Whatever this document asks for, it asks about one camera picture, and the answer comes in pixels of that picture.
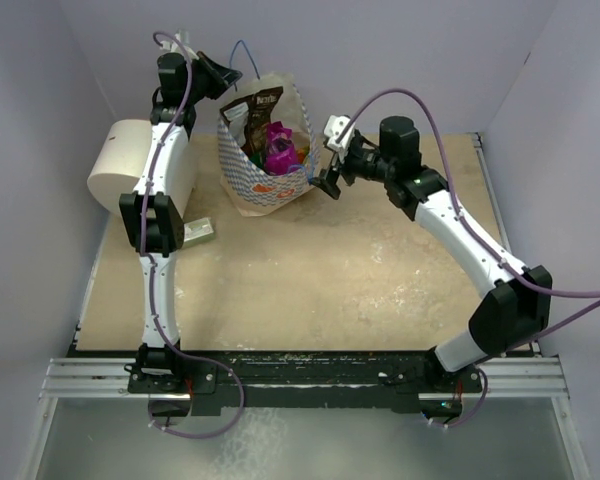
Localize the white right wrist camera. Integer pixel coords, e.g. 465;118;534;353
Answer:
323;115;355;153

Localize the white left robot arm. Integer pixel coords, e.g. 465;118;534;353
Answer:
119;52;241;393

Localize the green chips bag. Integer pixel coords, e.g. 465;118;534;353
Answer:
250;154;263;167

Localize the blue checkered paper bag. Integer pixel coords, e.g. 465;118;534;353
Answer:
217;62;320;217

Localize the aluminium rail frame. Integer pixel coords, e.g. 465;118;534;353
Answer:
29;135;590;479

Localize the small green white box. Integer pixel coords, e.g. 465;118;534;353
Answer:
183;217;216;248

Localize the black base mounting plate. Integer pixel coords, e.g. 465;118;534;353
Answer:
128;350;483;416

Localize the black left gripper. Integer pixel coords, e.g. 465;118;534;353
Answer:
185;53;242;106

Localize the white paper towel roll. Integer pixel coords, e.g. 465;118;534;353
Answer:
86;118;197;219

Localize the magenta snack bag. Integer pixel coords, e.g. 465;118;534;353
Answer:
264;121;298;176

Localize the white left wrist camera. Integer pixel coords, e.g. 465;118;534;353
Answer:
154;29;199;60

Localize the brown chips bag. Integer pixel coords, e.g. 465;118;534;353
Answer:
220;86;284;157

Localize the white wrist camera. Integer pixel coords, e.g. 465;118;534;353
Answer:
323;115;355;153
154;29;199;60

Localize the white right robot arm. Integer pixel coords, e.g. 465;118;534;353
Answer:
311;115;552;391

